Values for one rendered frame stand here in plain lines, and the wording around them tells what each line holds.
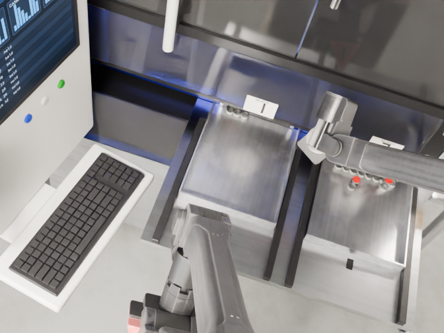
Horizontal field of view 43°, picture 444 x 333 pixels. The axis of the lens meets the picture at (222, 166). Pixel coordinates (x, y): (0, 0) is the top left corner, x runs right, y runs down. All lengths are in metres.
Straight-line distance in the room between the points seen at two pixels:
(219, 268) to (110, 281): 1.60
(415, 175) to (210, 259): 0.43
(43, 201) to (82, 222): 0.13
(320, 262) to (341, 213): 0.16
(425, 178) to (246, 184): 0.62
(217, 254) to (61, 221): 0.78
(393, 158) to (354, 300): 0.51
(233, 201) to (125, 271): 0.94
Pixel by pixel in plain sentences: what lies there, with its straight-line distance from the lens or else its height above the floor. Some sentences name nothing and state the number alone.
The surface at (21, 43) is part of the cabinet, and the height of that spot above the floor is 1.32.
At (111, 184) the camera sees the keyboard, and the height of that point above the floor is 0.82.
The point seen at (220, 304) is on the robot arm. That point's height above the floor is 1.54.
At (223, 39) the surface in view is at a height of 1.21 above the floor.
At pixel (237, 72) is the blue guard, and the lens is 1.41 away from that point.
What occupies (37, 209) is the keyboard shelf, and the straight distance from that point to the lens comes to 1.53.
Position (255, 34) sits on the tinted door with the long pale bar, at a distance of 1.33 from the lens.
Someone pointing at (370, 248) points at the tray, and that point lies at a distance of 1.52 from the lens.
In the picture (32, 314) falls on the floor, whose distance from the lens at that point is 2.27.
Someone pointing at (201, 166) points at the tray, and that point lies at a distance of 1.51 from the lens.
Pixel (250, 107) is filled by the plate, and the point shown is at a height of 1.01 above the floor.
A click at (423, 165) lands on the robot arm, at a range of 1.01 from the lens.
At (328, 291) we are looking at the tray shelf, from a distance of 1.43.
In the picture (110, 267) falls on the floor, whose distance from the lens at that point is 2.31.
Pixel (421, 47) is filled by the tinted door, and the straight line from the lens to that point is 1.29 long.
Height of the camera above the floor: 2.14
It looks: 56 degrees down
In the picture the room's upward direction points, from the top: 17 degrees clockwise
